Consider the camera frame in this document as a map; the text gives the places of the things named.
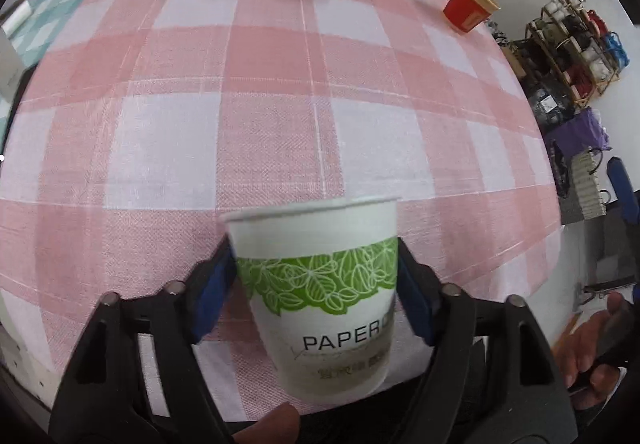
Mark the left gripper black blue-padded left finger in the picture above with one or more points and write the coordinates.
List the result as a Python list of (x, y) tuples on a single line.
[(102, 397)]

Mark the white green-leaf paper cup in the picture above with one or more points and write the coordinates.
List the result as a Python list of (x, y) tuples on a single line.
[(321, 280)]

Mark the pink plaid tablecloth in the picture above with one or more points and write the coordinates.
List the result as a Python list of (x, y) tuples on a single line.
[(146, 120)]

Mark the purple bag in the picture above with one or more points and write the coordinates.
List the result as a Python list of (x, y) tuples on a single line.
[(579, 134)]

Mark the left hand thumb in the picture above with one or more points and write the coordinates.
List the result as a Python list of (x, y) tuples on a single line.
[(280, 426)]

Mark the right hand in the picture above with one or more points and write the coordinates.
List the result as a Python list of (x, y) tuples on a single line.
[(578, 351)]

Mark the wooden shoe rack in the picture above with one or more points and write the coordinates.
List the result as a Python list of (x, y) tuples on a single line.
[(581, 51)]

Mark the red paper cup upright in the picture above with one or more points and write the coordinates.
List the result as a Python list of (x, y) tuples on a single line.
[(465, 15)]

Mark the teal plaid tablecloth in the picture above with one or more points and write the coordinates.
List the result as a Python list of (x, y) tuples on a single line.
[(34, 24)]

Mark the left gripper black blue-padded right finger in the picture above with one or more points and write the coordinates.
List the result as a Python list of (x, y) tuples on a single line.
[(491, 378)]

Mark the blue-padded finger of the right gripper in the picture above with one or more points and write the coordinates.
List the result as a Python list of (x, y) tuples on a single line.
[(625, 196)]

